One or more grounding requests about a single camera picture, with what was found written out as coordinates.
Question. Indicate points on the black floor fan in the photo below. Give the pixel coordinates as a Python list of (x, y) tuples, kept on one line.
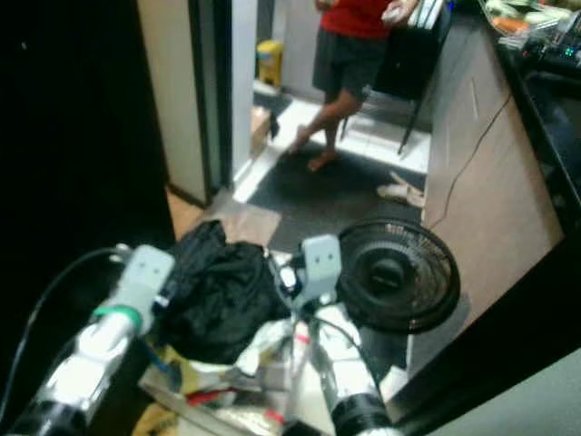
[(399, 272)]

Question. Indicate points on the pile of coloured clothes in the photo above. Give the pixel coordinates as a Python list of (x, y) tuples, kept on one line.
[(218, 377)]

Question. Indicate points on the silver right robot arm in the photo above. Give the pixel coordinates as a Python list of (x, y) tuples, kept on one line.
[(347, 368)]

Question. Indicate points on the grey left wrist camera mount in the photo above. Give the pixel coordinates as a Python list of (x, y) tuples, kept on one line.
[(145, 272)]

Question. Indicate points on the black folding chair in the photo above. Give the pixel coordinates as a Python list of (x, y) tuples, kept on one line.
[(413, 64)]

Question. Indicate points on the beige door frame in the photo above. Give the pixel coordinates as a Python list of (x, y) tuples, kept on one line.
[(172, 100)]

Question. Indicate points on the brown cardboard box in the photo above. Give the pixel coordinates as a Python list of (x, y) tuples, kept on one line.
[(260, 129)]

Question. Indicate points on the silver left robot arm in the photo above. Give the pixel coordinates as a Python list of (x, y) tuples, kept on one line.
[(89, 359)]

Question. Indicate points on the black garment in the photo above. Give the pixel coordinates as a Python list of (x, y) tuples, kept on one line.
[(222, 295)]

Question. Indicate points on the person in red shirt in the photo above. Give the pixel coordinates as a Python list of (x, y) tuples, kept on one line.
[(354, 41)]

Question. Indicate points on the dark grey floor mat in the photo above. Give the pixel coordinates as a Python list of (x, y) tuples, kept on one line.
[(327, 200)]

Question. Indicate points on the silver foil bag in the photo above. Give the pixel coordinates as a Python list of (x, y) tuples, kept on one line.
[(218, 420)]

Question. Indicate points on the striped cloth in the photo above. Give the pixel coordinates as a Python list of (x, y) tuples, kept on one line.
[(428, 13)]

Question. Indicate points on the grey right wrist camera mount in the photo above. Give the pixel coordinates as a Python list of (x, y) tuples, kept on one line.
[(320, 262)]

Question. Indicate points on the yellow container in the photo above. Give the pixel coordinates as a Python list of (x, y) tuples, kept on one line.
[(270, 62)]

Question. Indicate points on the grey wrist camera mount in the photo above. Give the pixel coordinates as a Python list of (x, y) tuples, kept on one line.
[(320, 262), (145, 272)]

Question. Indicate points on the beige kitchen cabinet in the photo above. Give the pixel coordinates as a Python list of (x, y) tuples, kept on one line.
[(481, 218)]

